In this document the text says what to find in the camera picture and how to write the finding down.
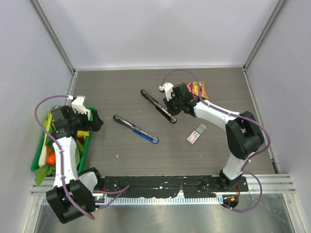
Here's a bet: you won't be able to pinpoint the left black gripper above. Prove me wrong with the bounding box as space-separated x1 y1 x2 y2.
68 108 103 132

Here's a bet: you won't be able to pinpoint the small staple box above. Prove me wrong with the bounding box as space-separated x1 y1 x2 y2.
187 124 207 144

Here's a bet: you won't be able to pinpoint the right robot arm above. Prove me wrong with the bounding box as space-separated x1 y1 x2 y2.
159 83 264 192

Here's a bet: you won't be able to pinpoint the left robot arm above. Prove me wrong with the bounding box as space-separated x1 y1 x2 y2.
46 106 104 224

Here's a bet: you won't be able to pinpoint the toy napa cabbage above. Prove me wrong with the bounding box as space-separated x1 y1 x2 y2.
77 131 89 140

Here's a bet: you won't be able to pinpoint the toy green beans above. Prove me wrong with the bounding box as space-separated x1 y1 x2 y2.
75 140 86 170

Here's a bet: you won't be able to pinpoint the Fox's candy bag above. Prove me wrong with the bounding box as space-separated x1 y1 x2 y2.
185 82 208 99

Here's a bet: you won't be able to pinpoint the toy carrot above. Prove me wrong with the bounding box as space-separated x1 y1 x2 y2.
46 152 56 166

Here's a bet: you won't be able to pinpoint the toy bok choy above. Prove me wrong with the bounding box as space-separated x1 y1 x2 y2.
35 109 58 185

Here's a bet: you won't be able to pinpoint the green plastic tray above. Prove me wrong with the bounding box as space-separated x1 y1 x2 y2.
31 110 91 173

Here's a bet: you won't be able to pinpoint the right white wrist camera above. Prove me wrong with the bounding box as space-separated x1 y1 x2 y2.
159 83 174 101

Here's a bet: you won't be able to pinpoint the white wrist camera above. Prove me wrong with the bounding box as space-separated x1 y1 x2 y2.
71 96 91 116
159 83 174 101

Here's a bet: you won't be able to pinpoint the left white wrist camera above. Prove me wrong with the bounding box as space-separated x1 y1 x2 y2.
71 96 91 116

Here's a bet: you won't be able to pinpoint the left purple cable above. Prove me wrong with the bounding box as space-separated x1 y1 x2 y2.
34 94 96 220

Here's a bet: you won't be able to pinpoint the purple cable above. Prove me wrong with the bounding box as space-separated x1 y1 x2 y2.
34 94 96 220
162 69 272 212

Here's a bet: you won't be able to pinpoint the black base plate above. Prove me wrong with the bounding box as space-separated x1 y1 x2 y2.
98 175 249 199

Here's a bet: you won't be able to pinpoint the slotted cable duct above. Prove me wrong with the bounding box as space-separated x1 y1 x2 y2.
111 196 223 205

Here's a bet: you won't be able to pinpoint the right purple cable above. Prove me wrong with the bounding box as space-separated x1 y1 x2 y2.
162 69 272 212

